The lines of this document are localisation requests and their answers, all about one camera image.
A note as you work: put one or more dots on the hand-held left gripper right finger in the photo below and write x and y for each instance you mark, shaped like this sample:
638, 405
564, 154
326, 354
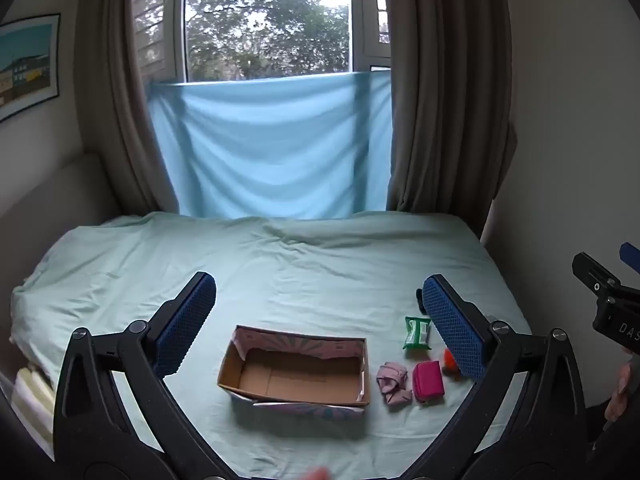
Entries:
455, 330

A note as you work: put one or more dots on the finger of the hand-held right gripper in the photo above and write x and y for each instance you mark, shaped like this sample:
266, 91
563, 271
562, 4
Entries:
632, 257
595, 275

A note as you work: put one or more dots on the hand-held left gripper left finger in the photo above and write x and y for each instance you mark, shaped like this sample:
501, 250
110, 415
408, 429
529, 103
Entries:
185, 327

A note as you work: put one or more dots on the small orange object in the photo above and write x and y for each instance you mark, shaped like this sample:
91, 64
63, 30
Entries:
449, 361

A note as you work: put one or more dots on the green tissue packet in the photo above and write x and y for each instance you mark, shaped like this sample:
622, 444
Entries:
417, 332

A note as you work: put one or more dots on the black cloth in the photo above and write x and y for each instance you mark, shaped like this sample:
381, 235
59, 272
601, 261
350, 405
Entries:
419, 300

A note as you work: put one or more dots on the magenta pouch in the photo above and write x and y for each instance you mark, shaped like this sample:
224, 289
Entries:
427, 382

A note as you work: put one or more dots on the pink cloth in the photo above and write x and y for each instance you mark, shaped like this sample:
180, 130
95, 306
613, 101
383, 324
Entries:
392, 385

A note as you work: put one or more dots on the printed cardboard box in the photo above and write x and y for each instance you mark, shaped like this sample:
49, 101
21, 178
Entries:
300, 375

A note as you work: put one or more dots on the person's right hand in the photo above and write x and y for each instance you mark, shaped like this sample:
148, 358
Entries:
620, 392

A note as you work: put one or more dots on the bed with pale green sheet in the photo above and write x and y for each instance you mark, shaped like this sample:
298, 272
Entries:
300, 270

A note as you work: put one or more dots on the folded white and yellow cloths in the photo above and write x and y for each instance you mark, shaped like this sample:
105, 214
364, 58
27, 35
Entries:
32, 400

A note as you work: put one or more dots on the light blue hanging cloth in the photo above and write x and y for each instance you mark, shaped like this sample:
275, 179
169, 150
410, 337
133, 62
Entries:
270, 150

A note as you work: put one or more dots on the brown curtain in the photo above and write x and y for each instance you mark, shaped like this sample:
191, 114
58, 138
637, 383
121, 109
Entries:
445, 85
115, 85

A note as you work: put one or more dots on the window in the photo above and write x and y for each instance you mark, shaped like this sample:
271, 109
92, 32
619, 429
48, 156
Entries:
180, 20

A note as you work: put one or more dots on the louvred window shutter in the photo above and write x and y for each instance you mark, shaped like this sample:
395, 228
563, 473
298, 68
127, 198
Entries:
150, 20

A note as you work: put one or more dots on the tree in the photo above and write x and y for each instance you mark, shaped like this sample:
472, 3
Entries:
265, 20

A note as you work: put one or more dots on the framed wall picture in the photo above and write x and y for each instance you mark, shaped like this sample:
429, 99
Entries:
27, 67

